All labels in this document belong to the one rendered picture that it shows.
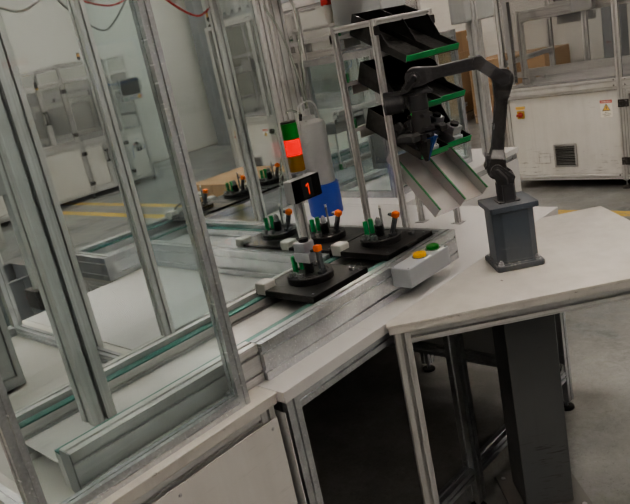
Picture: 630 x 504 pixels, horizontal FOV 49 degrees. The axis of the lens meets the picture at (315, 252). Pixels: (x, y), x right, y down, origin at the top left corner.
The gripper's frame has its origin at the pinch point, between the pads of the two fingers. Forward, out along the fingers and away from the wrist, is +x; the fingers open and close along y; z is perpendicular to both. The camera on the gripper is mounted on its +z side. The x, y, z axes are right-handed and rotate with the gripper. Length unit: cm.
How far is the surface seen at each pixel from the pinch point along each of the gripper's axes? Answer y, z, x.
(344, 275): 34.8, 10.2, 28.4
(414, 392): 36, -10, 62
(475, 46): -159, 73, -19
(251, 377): 80, 4, 37
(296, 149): 25.0, 29.3, -7.6
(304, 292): 49, 13, 28
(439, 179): -28.9, 16.7, 17.0
